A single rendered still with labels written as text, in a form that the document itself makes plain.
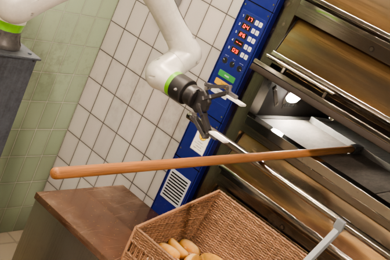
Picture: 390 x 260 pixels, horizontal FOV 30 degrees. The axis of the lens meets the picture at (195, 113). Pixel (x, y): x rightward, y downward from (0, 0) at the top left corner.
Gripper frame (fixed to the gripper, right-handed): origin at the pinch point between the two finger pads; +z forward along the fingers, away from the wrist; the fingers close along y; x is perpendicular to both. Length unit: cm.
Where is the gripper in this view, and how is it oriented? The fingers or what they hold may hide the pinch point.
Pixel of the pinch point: (232, 122)
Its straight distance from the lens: 237.9
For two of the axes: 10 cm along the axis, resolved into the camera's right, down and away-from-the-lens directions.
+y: -4.0, 8.8, 2.7
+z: 7.0, 4.8, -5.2
